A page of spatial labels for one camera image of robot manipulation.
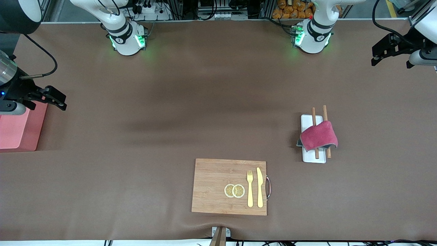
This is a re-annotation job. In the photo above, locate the red cloth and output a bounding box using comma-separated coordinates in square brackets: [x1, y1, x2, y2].
[296, 121, 339, 152]

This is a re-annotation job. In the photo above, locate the pink plastic bin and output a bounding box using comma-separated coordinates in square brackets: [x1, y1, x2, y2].
[0, 100, 48, 152]

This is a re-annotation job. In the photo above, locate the brown wooden rod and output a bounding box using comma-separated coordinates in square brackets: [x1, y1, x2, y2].
[323, 105, 332, 159]
[311, 107, 320, 160]

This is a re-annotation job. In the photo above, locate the orange bread rolls pile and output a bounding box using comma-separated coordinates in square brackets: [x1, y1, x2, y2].
[272, 0, 316, 19]

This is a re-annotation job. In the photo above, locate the white rack base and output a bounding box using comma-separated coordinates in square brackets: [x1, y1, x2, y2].
[301, 114, 327, 164]

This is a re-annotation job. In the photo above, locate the white power strip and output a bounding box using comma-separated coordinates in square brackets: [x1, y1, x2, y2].
[131, 0, 171, 21]

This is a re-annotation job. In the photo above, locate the wooden cutting board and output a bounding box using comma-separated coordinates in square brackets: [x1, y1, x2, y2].
[191, 158, 268, 216]

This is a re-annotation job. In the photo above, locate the yellow knife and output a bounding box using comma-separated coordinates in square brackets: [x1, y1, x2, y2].
[256, 167, 264, 208]

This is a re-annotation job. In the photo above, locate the yellow fork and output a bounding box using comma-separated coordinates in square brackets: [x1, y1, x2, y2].
[246, 170, 254, 208]

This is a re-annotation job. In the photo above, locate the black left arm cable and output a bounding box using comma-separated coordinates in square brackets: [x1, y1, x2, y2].
[371, 0, 415, 46]

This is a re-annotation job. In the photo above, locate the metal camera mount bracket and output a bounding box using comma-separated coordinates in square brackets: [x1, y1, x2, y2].
[209, 226, 231, 246]

